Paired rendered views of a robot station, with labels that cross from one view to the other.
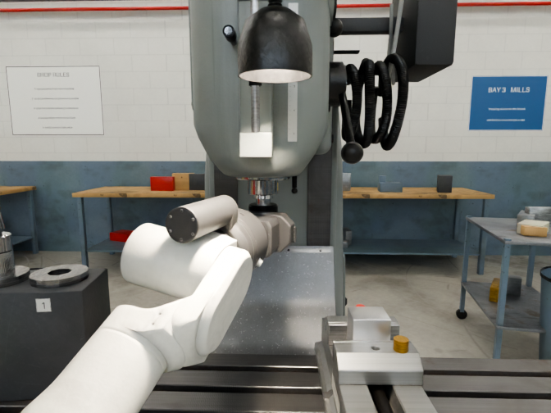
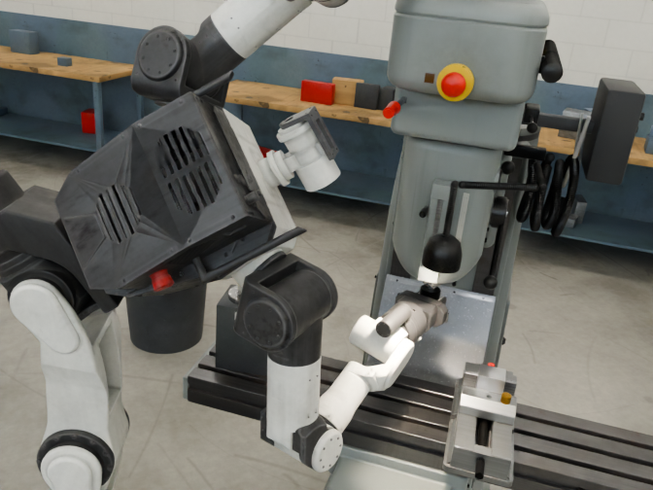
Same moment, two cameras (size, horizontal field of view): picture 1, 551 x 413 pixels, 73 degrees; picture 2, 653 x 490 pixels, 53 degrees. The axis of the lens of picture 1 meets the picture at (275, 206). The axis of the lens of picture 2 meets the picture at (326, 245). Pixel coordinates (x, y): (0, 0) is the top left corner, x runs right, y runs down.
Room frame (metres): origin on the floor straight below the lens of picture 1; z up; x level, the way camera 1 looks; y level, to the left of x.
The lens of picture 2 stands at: (-0.76, -0.03, 1.93)
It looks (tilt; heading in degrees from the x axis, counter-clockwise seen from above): 24 degrees down; 13
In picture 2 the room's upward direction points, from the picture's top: 5 degrees clockwise
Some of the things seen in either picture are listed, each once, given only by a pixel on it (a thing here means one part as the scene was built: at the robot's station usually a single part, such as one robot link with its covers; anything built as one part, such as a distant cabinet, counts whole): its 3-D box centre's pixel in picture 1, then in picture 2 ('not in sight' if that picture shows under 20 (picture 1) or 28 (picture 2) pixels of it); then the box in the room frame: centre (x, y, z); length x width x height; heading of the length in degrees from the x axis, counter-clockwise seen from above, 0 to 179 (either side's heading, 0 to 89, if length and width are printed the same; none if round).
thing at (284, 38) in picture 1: (275, 43); (443, 250); (0.38, 0.00, 1.45); 0.07 x 0.07 x 0.06
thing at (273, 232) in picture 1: (242, 239); (411, 317); (0.51, 0.05, 1.23); 0.13 x 0.12 x 0.10; 73
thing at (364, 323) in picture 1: (367, 329); (490, 382); (0.59, -0.15, 1.05); 0.06 x 0.05 x 0.06; 89
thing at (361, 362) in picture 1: (375, 361); (487, 404); (0.53, -0.15, 1.03); 0.12 x 0.06 x 0.04; 89
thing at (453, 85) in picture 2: not in sight; (454, 84); (0.34, 0.03, 1.76); 0.04 x 0.03 x 0.04; 88
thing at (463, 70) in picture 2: not in sight; (455, 82); (0.36, 0.03, 1.76); 0.06 x 0.02 x 0.06; 88
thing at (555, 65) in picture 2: not in sight; (547, 57); (0.62, -0.13, 1.79); 0.45 x 0.04 x 0.04; 178
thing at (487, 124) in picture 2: not in sight; (463, 102); (0.64, 0.02, 1.68); 0.34 x 0.24 x 0.10; 178
